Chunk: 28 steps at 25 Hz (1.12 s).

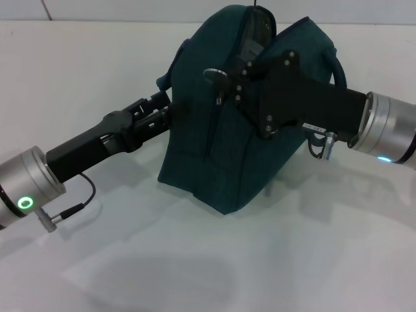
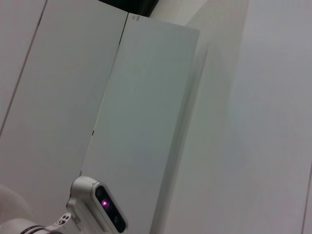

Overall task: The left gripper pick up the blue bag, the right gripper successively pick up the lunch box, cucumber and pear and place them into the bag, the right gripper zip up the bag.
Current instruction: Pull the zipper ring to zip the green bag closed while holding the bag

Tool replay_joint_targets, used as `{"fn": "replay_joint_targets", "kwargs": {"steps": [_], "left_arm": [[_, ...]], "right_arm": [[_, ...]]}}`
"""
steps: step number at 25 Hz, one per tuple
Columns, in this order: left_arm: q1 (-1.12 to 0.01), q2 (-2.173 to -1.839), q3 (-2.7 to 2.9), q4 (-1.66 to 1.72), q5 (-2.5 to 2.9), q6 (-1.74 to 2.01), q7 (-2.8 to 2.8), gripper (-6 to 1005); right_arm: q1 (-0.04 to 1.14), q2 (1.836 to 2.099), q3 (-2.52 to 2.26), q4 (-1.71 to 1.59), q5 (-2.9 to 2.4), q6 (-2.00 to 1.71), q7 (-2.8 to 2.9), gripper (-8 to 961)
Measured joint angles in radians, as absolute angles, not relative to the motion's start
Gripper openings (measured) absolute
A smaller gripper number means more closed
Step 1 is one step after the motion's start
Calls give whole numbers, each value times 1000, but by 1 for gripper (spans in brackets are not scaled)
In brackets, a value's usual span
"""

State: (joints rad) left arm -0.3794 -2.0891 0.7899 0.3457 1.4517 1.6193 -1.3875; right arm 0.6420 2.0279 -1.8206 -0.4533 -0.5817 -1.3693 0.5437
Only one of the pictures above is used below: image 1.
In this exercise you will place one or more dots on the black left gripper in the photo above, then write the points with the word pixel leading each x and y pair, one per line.
pixel 91 146

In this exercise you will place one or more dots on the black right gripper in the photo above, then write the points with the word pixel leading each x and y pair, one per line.
pixel 308 94

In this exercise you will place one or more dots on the dark teal insulated lunch bag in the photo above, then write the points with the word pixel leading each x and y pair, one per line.
pixel 201 146

